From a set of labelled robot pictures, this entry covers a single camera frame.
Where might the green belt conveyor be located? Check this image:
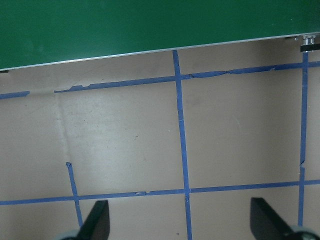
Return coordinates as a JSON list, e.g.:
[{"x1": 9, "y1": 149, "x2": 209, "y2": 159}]
[{"x1": 0, "y1": 0, "x2": 320, "y2": 73}]

